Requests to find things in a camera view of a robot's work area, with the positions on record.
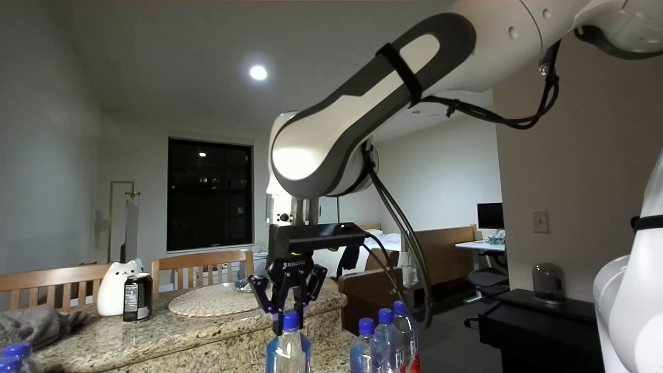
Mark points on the dark window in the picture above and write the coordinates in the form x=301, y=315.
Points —
x=208, y=194

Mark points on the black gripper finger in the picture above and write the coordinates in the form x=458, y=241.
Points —
x=311, y=283
x=271, y=292

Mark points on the dark carton with label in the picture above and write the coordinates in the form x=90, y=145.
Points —
x=137, y=297

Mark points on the Fiji water bottle blue cap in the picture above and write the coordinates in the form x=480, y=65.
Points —
x=383, y=344
x=406, y=338
x=363, y=354
x=291, y=354

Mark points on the round ceiling light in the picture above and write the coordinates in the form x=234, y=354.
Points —
x=258, y=71

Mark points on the grey cloth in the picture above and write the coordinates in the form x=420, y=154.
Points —
x=34, y=326

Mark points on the black desk monitor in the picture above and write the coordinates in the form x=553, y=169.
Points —
x=490, y=216

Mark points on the wooden slat chair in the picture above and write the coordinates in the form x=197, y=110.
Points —
x=199, y=261
x=49, y=276

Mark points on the dark office chair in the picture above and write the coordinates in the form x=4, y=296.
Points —
x=490, y=283

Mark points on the small dark bowl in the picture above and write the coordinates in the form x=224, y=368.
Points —
x=242, y=284

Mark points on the white desk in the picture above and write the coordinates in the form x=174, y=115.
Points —
x=480, y=245

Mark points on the glass jar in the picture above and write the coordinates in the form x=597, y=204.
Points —
x=548, y=281

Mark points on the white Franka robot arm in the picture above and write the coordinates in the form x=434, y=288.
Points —
x=510, y=49

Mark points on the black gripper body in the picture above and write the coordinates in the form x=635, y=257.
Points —
x=295, y=266

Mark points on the white light switch plate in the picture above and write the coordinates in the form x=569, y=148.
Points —
x=542, y=222

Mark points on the thin metal stand frame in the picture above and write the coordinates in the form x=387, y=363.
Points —
x=111, y=221

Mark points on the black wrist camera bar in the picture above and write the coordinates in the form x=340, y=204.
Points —
x=311, y=239

